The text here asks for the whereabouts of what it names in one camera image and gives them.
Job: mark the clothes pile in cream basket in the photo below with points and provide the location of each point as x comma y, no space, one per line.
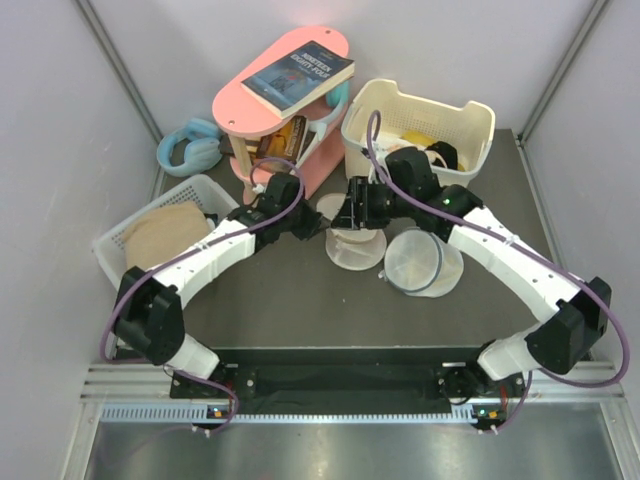
439,153

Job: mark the dark blue paperback book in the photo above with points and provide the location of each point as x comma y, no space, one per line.
300,77

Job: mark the beige folded cloth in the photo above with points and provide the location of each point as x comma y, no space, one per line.
163,233

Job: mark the cream plastic laundry basket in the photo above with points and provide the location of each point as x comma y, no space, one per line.
456,140

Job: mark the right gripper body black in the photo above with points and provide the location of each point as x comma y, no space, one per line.
378,204

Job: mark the blue headphones on floor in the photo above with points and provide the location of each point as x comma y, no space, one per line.
200,154

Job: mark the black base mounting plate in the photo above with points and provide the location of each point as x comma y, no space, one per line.
426,371

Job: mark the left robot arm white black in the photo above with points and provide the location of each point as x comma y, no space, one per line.
148,315

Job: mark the white plastic perforated basket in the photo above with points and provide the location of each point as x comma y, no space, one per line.
208,195

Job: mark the brown orange book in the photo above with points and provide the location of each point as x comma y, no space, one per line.
290,142

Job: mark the beige trim mesh laundry bag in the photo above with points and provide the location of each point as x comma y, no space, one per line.
355,250

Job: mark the grey trim mesh laundry bag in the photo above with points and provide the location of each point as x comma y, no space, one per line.
419,264

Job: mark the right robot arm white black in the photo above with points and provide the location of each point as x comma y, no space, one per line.
572,314

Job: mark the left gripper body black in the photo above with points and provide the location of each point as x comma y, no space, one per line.
303,222

